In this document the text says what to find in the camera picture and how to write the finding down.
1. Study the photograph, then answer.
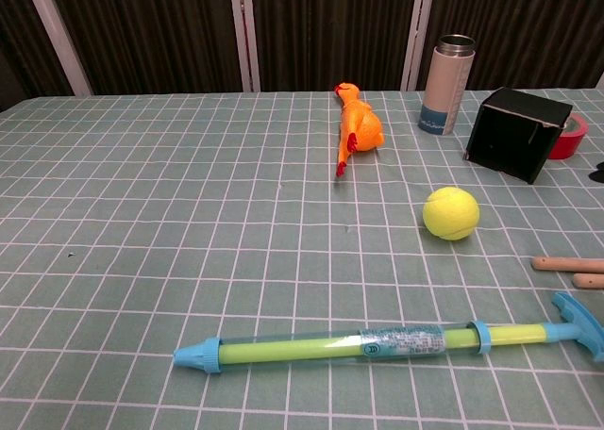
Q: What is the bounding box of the white frame post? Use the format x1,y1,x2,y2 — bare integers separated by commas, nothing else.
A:
227,0,261,93
22,0,94,97
399,0,437,92

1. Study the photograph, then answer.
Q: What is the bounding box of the yellow tennis ball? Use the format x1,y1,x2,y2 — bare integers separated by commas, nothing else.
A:
422,187,481,240

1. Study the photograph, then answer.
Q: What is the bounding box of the dark brown curtain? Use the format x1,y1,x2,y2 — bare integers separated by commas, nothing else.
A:
0,0,604,113

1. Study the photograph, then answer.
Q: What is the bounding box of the red tape roll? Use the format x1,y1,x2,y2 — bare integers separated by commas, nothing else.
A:
546,113,590,161

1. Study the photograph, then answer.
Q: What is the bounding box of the white steel thermos bottle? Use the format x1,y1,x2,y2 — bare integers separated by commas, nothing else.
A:
417,34,476,137

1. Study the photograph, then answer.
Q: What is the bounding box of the wooden stick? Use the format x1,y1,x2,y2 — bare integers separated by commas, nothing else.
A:
531,256,604,274
571,273,604,289

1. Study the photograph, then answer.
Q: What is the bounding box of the blue green water squirter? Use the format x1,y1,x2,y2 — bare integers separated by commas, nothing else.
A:
172,291,604,374

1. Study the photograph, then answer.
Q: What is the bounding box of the orange rubber chicken toy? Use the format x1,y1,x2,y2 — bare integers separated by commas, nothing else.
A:
333,82,386,178

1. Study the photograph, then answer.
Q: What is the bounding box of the green checked tablecloth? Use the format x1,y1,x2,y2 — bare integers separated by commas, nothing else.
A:
0,88,604,430

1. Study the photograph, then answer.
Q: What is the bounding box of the black cardboard box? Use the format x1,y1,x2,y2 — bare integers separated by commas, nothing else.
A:
462,87,574,185

